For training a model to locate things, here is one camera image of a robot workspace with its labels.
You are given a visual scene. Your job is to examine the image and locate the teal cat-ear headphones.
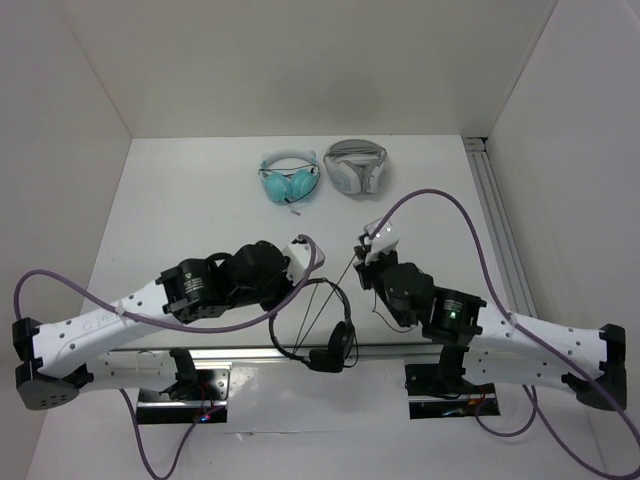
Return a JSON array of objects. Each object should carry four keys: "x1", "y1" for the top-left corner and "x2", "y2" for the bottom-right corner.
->
[{"x1": 258, "y1": 149, "x2": 321, "y2": 204}]

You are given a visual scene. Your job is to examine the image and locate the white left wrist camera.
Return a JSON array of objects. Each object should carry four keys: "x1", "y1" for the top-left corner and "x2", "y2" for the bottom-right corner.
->
[{"x1": 281, "y1": 238, "x2": 326, "y2": 285}]

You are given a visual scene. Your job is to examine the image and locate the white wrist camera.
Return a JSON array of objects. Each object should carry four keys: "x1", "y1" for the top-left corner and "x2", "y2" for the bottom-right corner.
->
[
  {"x1": 354, "y1": 218, "x2": 400, "y2": 265},
  {"x1": 281, "y1": 238, "x2": 326, "y2": 285}
]

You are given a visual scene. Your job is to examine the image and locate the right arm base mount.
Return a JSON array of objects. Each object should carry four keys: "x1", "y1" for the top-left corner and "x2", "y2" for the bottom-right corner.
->
[{"x1": 403, "y1": 343, "x2": 500, "y2": 419}]

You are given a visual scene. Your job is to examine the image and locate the white grey gaming headset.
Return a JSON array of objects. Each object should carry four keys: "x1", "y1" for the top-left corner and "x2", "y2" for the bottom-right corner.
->
[{"x1": 323, "y1": 139, "x2": 388, "y2": 195}]

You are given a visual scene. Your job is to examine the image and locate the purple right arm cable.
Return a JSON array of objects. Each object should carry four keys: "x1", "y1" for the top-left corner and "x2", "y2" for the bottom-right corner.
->
[{"x1": 377, "y1": 188, "x2": 640, "y2": 480}]

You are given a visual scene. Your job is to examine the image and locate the thin black headphone cable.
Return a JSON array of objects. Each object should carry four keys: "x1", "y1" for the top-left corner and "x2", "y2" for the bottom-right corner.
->
[{"x1": 289, "y1": 249, "x2": 416, "y2": 371}]

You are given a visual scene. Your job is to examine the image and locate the aluminium side rail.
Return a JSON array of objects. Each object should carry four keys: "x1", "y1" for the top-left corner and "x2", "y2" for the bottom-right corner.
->
[{"x1": 462, "y1": 137, "x2": 537, "y2": 317}]

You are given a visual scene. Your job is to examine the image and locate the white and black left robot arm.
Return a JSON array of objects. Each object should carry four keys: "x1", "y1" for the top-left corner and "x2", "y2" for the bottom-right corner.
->
[{"x1": 12, "y1": 240, "x2": 312, "y2": 411}]

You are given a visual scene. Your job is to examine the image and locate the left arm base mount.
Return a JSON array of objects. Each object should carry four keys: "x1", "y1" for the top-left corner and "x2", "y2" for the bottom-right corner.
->
[{"x1": 135, "y1": 348, "x2": 231, "y2": 425}]

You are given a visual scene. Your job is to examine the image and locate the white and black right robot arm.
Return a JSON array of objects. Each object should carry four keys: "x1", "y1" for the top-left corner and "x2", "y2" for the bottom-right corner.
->
[{"x1": 354, "y1": 246, "x2": 627, "y2": 411}]

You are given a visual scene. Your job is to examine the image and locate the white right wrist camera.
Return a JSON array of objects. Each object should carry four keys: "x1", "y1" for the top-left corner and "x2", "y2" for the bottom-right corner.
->
[{"x1": 354, "y1": 218, "x2": 400, "y2": 265}]

